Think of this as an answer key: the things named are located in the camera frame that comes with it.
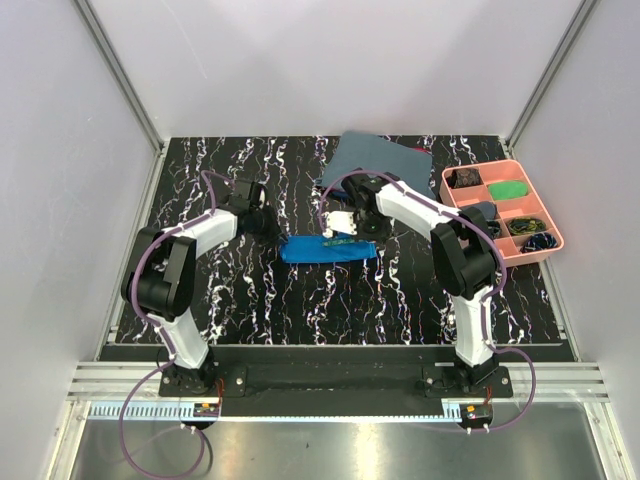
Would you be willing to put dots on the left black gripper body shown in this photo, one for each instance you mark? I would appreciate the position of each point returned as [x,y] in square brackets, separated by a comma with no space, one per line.
[264,226]

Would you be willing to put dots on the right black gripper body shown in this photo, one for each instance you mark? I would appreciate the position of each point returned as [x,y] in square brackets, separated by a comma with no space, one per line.
[372,226]

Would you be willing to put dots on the blue cloth napkin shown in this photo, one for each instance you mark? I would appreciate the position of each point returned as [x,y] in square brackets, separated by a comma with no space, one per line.
[309,250]

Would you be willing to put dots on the knife with green handle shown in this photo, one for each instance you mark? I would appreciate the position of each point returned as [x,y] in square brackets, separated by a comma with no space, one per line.
[334,242]

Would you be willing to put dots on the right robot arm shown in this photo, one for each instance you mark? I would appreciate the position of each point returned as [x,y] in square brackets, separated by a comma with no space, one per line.
[465,260]

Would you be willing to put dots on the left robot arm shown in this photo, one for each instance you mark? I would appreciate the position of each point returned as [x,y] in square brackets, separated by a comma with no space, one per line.
[160,276]

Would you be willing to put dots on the grey folded napkin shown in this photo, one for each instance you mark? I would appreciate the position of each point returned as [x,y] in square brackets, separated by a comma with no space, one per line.
[372,152]

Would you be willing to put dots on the dark patterned item in tray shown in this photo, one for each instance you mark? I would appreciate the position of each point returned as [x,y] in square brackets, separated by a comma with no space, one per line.
[464,178]

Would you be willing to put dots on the grey item in tray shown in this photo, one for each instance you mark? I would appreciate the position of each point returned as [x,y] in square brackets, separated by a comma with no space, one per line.
[487,209]

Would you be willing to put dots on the dark multicolour item in tray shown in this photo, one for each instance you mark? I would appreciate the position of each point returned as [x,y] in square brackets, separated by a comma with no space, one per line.
[494,229]

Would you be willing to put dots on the yellow green item in tray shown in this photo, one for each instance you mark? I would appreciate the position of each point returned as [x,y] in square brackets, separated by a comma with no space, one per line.
[525,226]

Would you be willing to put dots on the pink divided tray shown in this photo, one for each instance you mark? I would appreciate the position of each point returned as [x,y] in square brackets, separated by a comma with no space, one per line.
[529,205]

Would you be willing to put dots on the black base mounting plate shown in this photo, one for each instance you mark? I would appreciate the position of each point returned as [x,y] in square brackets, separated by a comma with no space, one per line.
[378,381]

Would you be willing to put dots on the blue patterned item in tray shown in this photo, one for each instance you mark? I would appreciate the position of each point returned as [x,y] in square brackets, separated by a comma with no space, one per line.
[539,242]

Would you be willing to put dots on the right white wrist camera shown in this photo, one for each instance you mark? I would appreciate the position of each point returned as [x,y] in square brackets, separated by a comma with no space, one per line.
[339,222]

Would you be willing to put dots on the aluminium frame rail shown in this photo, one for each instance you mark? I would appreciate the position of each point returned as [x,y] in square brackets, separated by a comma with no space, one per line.
[108,53]

